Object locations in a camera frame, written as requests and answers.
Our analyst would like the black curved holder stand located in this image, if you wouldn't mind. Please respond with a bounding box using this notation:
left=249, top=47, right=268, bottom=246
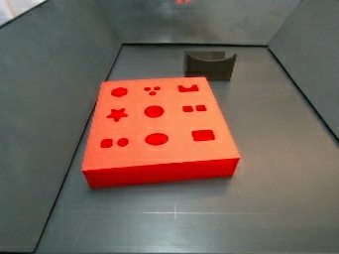
left=184, top=51, right=237, bottom=81

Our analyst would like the red double-square peg object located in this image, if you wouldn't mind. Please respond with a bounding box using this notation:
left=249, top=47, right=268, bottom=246
left=176, top=0, right=191, bottom=4

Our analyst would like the red shape-sorting board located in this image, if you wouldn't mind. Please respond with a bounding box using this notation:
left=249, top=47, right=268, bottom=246
left=82, top=77, right=240, bottom=189

